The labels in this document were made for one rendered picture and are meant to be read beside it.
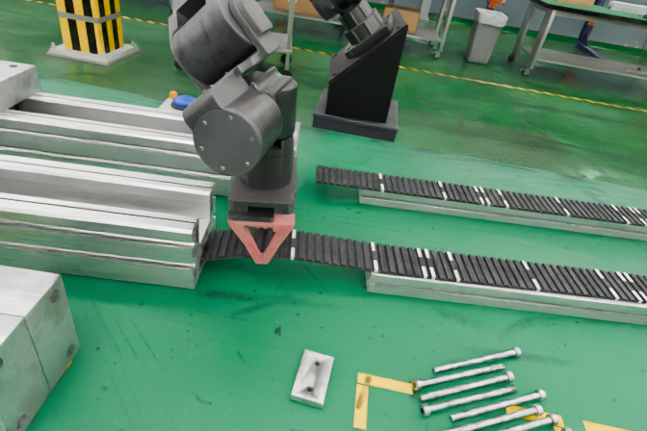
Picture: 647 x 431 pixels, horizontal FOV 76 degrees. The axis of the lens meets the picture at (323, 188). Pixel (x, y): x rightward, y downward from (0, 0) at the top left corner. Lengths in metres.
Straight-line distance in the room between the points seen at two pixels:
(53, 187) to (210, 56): 0.27
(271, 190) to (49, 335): 0.22
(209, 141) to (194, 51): 0.10
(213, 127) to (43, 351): 0.23
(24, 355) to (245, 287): 0.22
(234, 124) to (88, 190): 0.27
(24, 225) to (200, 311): 0.20
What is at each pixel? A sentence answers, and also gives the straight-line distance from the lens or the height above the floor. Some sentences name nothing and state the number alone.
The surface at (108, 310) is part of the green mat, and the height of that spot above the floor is 0.78.
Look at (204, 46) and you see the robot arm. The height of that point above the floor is 1.04.
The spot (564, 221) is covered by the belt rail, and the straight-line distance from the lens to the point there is 0.79.
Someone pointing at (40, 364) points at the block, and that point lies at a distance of 0.43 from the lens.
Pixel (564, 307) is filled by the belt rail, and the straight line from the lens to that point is 0.62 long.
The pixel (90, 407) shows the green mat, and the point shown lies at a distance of 0.44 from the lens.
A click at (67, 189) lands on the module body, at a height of 0.84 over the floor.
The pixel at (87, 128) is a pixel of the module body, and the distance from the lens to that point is 0.67.
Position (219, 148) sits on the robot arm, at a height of 0.99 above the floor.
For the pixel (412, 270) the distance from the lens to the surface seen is 0.52.
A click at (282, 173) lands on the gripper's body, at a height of 0.93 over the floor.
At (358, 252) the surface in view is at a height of 0.82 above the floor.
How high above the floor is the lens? 1.15
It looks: 32 degrees down
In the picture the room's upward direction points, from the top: 9 degrees clockwise
